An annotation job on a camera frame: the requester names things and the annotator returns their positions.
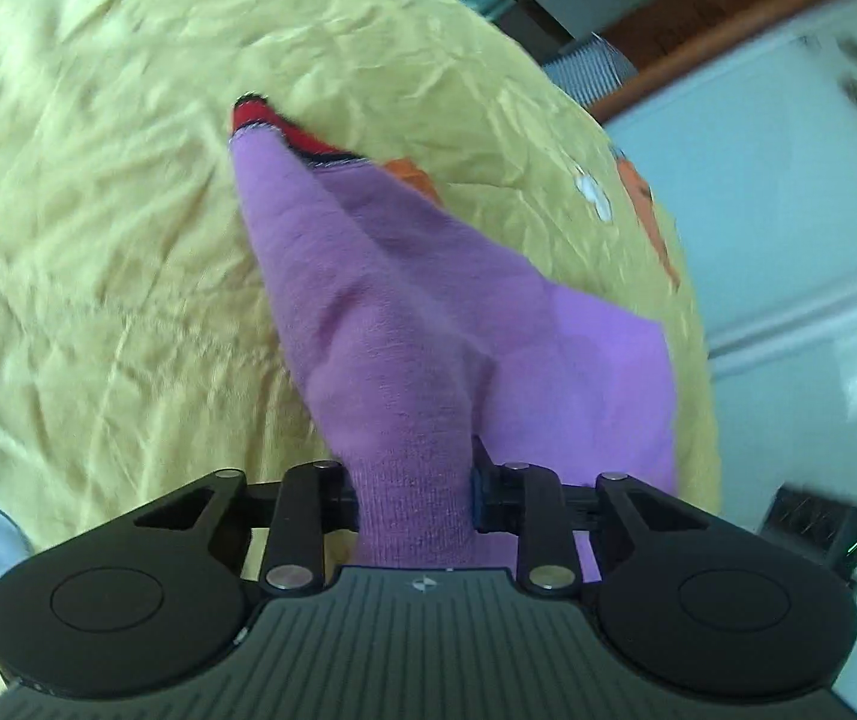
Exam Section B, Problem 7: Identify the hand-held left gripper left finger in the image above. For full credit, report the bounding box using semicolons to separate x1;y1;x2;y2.
130;460;360;595

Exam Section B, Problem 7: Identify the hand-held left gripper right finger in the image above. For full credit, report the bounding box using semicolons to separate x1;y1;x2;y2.
468;435;708;595

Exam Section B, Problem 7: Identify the purple sweater with red trim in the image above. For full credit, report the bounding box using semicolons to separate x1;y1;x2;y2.
228;90;681;572

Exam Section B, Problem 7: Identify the white wardrobe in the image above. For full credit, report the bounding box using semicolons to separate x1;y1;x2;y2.
599;0;857;720

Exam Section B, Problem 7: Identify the yellow printed bed blanket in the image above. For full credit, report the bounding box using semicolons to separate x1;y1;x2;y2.
0;0;723;720

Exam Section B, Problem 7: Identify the grey laundry basket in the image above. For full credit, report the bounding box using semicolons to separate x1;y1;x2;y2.
544;36;636;110

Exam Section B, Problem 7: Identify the wooden door frame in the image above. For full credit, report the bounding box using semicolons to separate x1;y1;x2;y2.
449;0;857;122

